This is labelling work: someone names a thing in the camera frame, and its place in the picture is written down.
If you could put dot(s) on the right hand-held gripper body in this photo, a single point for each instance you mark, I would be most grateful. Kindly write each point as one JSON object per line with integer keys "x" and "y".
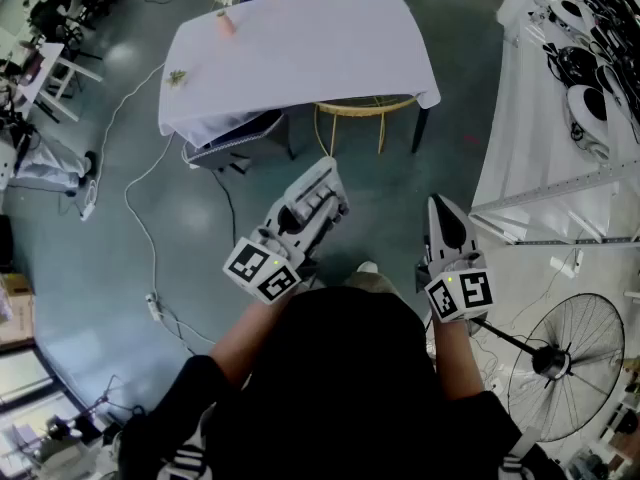
{"x": 460, "y": 293}

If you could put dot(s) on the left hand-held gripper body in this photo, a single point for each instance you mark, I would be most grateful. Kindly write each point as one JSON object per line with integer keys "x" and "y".
{"x": 262, "y": 270}

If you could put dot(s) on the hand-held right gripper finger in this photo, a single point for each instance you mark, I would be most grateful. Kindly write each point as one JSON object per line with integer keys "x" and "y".
{"x": 452, "y": 223}
{"x": 434, "y": 233}

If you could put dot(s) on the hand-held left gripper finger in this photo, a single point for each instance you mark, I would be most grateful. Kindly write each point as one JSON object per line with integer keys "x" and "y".
{"x": 287, "y": 218}
{"x": 327, "y": 228}

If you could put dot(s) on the person's right forearm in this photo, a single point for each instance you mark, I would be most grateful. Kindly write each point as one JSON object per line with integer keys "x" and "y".
{"x": 460, "y": 358}

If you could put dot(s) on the person's left forearm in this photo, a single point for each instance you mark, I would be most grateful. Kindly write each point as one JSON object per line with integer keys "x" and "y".
{"x": 245, "y": 338}

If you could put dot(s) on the person's white right shoe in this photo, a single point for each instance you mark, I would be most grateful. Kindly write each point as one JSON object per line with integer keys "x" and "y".
{"x": 368, "y": 267}

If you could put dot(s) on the person's olive trousers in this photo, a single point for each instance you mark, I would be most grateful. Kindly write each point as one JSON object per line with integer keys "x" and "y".
{"x": 370, "y": 284}

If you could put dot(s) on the blue chair with grey trim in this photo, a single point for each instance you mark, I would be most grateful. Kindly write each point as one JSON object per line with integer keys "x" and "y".
{"x": 240, "y": 140}

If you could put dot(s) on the white power strip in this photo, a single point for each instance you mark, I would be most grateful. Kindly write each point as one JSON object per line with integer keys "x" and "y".
{"x": 154, "y": 307}
{"x": 89, "y": 205}

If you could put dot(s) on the black standing fan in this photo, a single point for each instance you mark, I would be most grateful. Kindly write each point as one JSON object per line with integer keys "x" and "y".
{"x": 565, "y": 363}

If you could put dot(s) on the white covered side table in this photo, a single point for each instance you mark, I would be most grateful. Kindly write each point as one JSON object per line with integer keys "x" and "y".
{"x": 530, "y": 118}

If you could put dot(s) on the person's black shirt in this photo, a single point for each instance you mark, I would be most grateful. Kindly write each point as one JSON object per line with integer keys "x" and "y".
{"x": 325, "y": 393}

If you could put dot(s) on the table with white tablecloth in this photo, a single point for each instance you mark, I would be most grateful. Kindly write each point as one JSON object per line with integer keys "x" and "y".
{"x": 300, "y": 48}

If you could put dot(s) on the small dried plant sprig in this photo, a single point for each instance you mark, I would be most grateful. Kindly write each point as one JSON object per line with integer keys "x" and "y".
{"x": 176, "y": 78}

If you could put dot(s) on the white and black headset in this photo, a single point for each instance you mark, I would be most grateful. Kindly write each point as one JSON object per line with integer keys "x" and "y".
{"x": 590, "y": 108}

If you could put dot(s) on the black helmet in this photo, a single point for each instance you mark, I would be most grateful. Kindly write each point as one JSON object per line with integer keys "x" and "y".
{"x": 575, "y": 63}

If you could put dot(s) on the pink vase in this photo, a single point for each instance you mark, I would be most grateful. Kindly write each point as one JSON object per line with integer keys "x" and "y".
{"x": 226, "y": 24}

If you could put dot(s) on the black tripod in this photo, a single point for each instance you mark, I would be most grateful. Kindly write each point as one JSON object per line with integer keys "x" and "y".
{"x": 100, "y": 403}

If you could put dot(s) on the cardboard box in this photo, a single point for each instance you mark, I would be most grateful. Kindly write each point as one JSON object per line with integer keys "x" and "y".
{"x": 15, "y": 313}

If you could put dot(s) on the small white desk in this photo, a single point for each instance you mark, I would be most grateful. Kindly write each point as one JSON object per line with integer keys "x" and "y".
{"x": 50, "y": 75}

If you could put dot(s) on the metal rack frame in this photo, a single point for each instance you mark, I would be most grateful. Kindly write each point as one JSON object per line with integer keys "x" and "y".
{"x": 550, "y": 190}

